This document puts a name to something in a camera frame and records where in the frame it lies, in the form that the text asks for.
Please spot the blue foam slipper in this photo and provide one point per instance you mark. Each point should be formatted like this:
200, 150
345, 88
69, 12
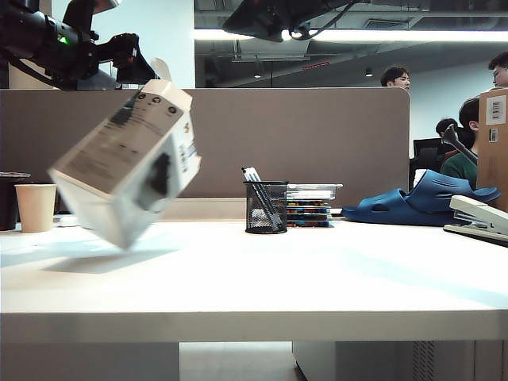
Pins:
420, 202

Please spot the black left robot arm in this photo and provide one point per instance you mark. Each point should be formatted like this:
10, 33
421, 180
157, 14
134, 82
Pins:
39, 35

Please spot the beige paper cup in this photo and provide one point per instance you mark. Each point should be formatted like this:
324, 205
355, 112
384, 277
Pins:
35, 208

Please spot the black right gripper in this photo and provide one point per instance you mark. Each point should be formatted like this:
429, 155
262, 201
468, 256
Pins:
262, 18

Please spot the beige desk side panel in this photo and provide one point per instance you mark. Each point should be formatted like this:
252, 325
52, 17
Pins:
87, 361

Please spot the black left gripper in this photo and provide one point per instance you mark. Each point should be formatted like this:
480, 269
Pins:
127, 59

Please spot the colourful book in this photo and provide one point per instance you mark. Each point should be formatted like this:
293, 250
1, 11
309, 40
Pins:
309, 224
309, 205
309, 214

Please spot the person in green sweater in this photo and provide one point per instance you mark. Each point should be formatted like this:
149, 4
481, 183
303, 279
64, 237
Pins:
460, 168

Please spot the long ceiling light strip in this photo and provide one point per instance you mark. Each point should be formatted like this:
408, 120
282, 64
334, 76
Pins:
377, 35

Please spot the black office chair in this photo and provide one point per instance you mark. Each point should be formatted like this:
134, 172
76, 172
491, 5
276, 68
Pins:
426, 155

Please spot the black-haired standing person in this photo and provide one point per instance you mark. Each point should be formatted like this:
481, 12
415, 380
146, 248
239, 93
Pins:
395, 77

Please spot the clear plastic case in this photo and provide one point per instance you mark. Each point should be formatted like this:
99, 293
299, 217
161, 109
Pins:
313, 191

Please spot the black pen with white cap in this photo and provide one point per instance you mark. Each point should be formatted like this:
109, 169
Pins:
250, 176

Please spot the grey white stapler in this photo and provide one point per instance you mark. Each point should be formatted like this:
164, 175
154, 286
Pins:
476, 218

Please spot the black-haired seated person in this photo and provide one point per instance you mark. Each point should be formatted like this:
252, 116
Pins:
446, 127

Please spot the white earbuds case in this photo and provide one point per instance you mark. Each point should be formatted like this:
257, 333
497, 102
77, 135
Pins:
68, 221

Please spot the brown desk partition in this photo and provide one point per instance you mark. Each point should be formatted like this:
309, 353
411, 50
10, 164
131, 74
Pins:
297, 151

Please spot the white mask box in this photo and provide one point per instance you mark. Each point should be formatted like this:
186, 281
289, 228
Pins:
127, 166

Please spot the person with glasses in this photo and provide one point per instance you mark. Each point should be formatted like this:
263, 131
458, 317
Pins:
501, 69

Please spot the brown cardboard box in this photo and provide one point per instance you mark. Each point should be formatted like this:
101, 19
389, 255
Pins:
494, 166

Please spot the black mesh pen holder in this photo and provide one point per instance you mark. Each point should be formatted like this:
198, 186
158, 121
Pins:
266, 210
257, 176

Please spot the white eraser in holder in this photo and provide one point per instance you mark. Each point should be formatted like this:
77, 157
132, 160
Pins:
260, 217

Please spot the dark cup with foil lid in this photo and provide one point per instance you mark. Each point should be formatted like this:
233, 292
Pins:
7, 202

